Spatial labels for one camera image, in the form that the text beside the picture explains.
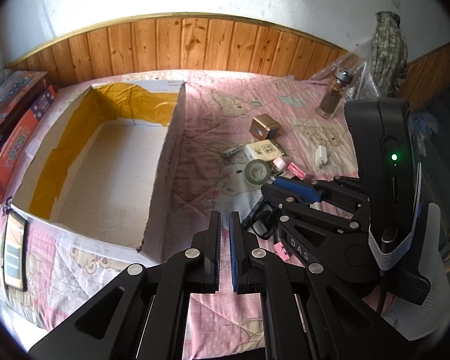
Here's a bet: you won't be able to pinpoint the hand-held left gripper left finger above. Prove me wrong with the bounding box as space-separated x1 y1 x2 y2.
28 212 222 360

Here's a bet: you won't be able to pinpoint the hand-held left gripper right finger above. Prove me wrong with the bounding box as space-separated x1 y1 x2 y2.
229 212 407 360

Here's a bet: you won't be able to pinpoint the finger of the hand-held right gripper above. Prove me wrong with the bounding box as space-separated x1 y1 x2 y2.
279 202 376 283
260 176 371 215

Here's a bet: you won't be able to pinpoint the red staple box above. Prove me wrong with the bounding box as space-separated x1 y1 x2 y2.
287 162 306 181

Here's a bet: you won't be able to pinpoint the pink stapler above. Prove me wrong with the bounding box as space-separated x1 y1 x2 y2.
272 157 291 175

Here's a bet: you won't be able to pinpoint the black glasses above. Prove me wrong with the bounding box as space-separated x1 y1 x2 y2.
242 195 282 239

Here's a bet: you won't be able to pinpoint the cream tissue pack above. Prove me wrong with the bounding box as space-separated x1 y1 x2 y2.
244 139 286 162

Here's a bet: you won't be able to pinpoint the white cardboard box yellow lining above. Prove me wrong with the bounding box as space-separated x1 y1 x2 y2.
9 79 188 259

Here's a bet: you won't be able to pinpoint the person's right hand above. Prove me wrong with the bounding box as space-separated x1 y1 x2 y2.
382 203 450 341

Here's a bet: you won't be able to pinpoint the green tape roll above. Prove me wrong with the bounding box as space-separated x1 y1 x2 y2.
245 159 271 184

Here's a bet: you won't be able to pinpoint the gold cube box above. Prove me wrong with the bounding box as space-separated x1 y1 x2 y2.
251 114 279 139

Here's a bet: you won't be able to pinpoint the glass bottle metal cap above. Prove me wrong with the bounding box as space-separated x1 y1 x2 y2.
317 65 355 119

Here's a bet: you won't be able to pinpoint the pink printed blanket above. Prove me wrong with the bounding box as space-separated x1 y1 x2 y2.
0 69 364 360

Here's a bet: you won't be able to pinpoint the clear bubble wrap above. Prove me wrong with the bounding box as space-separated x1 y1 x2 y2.
311 45 379 102

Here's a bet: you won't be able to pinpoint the camouflage cloth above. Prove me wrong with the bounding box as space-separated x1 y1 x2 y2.
369 11 409 98

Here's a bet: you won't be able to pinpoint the black smartphone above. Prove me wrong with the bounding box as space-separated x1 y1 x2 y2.
3 212 29 292

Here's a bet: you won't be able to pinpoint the red toy box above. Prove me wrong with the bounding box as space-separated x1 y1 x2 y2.
0 84 58 204

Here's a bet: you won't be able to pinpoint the blue robot toy box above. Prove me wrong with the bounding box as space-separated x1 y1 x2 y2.
0 69 47 166

